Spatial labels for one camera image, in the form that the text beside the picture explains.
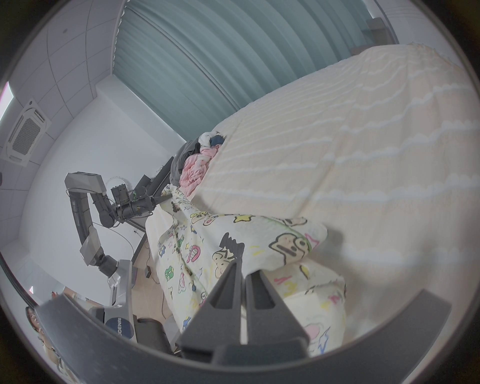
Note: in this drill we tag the pink garment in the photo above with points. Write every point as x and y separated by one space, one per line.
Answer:
193 172

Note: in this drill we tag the bed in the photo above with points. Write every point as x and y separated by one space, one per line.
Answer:
356 150

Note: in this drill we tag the grey garment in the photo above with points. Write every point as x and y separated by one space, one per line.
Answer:
182 157

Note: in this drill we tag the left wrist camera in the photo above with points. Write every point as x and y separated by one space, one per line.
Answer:
120 195

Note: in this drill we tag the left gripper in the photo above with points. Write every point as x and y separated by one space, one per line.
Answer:
140 208

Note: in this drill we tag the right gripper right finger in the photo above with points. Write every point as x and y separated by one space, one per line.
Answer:
273 318

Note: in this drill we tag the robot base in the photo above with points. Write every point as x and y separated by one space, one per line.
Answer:
120 324

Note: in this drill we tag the white garment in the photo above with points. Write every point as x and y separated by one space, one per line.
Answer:
204 138

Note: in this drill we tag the ceiling air conditioner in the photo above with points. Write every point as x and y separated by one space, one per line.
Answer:
24 133

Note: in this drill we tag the ceiling light panel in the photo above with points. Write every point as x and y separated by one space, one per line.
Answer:
6 99

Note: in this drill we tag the grey bedside table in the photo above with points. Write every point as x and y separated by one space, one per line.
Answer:
369 35

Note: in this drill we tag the white printed pyjama top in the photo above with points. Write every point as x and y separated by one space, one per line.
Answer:
262 240

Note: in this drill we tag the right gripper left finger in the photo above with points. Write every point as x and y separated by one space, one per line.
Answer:
221 311

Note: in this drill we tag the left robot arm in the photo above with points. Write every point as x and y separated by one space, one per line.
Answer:
80 183

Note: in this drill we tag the person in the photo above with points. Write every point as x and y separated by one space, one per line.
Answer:
45 339

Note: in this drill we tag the blue-green curtain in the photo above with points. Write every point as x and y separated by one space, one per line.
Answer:
262 45
157 82

